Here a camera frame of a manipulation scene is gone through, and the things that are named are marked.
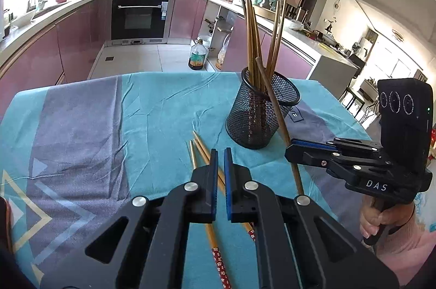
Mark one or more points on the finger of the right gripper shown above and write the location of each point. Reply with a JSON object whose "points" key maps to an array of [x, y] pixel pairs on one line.
{"points": [[308, 157], [306, 145]]}

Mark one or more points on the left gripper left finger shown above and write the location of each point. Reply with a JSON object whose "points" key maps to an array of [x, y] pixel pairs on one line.
{"points": [[204, 203]]}

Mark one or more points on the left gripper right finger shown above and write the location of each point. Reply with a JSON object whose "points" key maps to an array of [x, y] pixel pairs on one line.
{"points": [[236, 176]]}

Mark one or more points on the black mesh utensil holder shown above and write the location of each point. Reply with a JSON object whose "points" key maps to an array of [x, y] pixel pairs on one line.
{"points": [[252, 120]]}

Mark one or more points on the pink sleeve forearm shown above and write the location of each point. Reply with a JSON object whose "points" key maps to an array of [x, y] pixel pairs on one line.
{"points": [[405, 250]]}

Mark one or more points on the right hand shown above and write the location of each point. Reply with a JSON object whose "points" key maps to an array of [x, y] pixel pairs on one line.
{"points": [[371, 219]]}

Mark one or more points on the bamboo chopstick in holder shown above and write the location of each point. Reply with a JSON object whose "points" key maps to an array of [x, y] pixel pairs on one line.
{"points": [[257, 51], [276, 38]]}

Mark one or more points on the dark bamboo chopstick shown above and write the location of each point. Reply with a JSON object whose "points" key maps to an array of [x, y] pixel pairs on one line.
{"points": [[250, 67]]}

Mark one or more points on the oil bottle on floor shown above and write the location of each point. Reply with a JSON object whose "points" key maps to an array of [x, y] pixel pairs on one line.
{"points": [[198, 54]]}

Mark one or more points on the teal grey tablecloth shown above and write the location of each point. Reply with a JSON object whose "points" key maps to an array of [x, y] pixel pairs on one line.
{"points": [[72, 155]]}

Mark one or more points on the black built-in oven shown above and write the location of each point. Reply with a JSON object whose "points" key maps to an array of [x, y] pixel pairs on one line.
{"points": [[140, 22]]}

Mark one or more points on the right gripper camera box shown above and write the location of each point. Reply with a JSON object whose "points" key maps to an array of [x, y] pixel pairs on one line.
{"points": [[406, 108]]}

